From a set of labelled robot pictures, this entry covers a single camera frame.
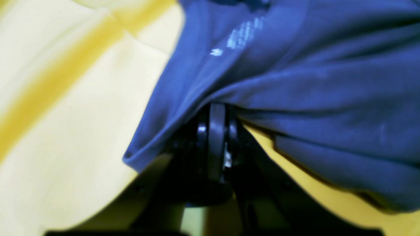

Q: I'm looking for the grey-blue T-shirt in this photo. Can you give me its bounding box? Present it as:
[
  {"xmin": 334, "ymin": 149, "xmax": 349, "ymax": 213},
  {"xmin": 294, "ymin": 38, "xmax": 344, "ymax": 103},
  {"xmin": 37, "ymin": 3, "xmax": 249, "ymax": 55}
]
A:
[{"xmin": 123, "ymin": 0, "xmax": 420, "ymax": 212}]

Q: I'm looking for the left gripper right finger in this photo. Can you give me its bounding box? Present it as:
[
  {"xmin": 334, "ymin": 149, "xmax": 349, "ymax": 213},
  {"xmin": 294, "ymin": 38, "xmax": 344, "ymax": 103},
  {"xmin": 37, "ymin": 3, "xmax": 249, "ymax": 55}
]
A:
[{"xmin": 210, "ymin": 103, "xmax": 382, "ymax": 236}]

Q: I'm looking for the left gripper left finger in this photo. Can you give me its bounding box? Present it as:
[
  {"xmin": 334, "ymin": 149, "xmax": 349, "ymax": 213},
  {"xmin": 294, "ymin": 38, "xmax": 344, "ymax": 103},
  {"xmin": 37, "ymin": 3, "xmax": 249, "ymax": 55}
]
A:
[{"xmin": 46, "ymin": 111, "xmax": 208, "ymax": 236}]

